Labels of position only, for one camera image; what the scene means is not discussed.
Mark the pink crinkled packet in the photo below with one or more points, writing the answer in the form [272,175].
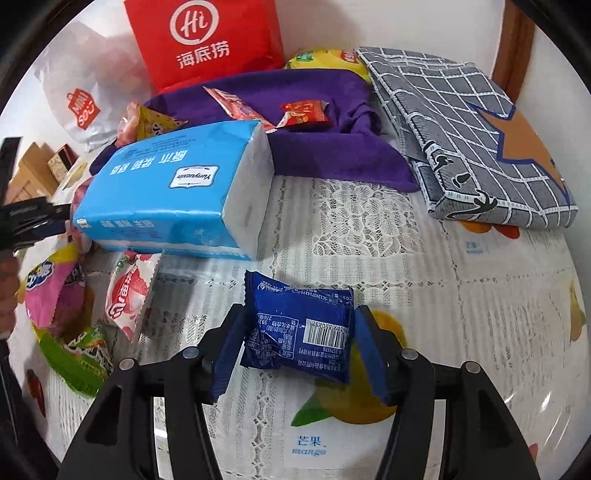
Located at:
[81,217]

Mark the red paper bag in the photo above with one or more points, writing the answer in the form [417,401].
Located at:
[207,46]

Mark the brown wooden door frame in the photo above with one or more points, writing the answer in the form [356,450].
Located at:
[512,46]

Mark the pink strawberry print packet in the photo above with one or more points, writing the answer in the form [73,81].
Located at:
[131,295]

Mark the grey checked folded cloth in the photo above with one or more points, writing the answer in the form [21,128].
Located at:
[461,138]

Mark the green snack packet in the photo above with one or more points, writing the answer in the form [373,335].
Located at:
[78,364]

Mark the white plastic bag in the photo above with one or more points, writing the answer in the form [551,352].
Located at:
[92,83]

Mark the pink and yellow snack packet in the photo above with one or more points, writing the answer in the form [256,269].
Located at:
[55,290]

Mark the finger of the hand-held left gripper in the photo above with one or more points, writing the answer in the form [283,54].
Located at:
[46,211]
[48,228]

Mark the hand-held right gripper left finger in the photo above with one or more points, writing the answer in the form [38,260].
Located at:
[226,360]

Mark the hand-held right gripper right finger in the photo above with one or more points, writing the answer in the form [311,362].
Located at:
[374,355]

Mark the blue snack packet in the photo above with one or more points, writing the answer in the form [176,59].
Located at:
[286,323]

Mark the wooden headboard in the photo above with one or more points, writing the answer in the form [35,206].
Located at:
[32,161]

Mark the person's left hand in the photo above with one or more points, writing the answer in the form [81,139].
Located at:
[7,295]

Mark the yellow snack bag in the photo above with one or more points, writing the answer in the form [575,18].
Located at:
[323,62]

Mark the blue tissue pack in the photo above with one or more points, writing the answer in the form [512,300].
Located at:
[161,184]

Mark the purple cloth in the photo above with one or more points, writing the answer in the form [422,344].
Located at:
[314,152]

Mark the yellow triangular snack packet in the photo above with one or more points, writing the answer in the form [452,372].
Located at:
[157,122]

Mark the brown patterned box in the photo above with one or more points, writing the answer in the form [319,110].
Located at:
[62,161]

